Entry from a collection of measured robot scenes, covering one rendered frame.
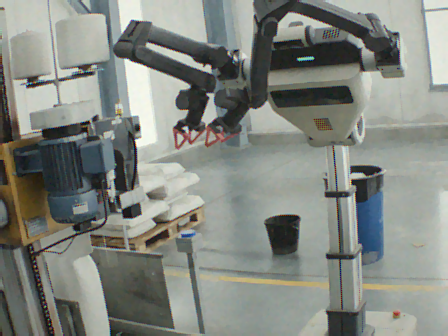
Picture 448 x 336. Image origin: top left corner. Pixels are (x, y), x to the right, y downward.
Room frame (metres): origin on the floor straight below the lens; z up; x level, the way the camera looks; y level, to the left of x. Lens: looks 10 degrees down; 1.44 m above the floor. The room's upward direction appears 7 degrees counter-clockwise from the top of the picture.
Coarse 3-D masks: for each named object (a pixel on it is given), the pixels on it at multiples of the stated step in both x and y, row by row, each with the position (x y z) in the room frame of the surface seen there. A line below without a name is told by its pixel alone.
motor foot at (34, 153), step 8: (32, 144) 1.58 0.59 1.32; (16, 152) 1.51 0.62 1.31; (24, 152) 1.54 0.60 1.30; (32, 152) 1.51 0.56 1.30; (16, 160) 1.51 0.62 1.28; (24, 160) 1.54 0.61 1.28; (32, 160) 1.52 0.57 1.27; (40, 160) 1.51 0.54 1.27; (16, 168) 1.51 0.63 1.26; (24, 168) 1.53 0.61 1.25; (32, 168) 1.53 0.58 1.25; (40, 168) 1.51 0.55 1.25
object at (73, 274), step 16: (48, 240) 2.07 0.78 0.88; (80, 240) 1.98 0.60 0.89; (48, 256) 2.03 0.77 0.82; (64, 256) 1.99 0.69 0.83; (80, 256) 1.97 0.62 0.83; (64, 272) 1.95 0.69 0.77; (80, 272) 1.95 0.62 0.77; (96, 272) 2.02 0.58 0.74; (64, 288) 1.95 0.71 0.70; (80, 288) 1.94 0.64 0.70; (96, 288) 2.00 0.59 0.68; (80, 304) 1.94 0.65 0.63; (96, 304) 1.97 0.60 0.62; (96, 320) 1.96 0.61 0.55
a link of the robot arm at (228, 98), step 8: (224, 88) 1.76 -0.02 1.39; (216, 96) 1.78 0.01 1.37; (224, 96) 1.75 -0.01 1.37; (232, 96) 1.74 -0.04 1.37; (240, 96) 1.77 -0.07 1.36; (248, 96) 1.79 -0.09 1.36; (216, 104) 1.77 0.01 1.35; (224, 104) 1.75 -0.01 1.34; (232, 104) 1.76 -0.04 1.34; (248, 104) 1.77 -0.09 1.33; (256, 104) 1.75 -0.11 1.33
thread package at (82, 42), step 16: (80, 16) 1.58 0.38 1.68; (96, 16) 1.61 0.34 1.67; (64, 32) 1.59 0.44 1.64; (80, 32) 1.58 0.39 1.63; (96, 32) 1.61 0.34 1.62; (64, 48) 1.59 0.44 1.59; (80, 48) 1.58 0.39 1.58; (96, 48) 1.60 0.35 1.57; (64, 64) 1.59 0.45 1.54; (80, 64) 1.58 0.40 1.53; (96, 64) 1.70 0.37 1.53
